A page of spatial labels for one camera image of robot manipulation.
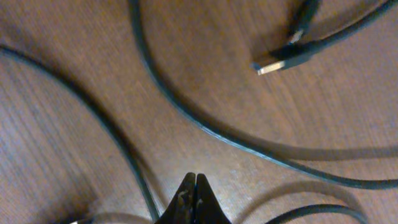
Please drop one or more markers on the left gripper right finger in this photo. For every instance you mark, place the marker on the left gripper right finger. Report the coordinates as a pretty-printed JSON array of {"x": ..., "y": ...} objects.
[{"x": 207, "y": 208}]

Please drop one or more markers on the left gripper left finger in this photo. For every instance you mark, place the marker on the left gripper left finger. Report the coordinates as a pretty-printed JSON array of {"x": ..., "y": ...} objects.
[{"x": 180, "y": 209}]

